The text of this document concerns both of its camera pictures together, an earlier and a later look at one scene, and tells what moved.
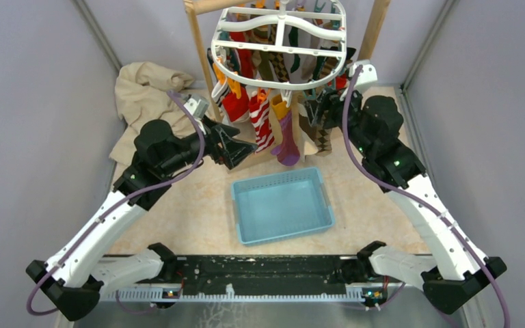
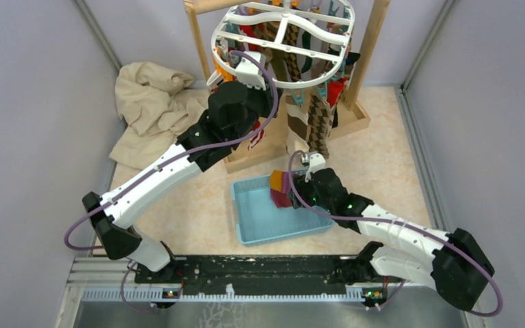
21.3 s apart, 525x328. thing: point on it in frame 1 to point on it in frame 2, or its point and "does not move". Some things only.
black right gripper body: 354,99 to 310,197
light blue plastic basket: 281,206 does not move
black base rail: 239,272 does not move
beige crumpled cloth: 142,95 does not move
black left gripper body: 210,143 to 260,102
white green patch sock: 294,36 to 307,40
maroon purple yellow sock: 288,147 to 279,188
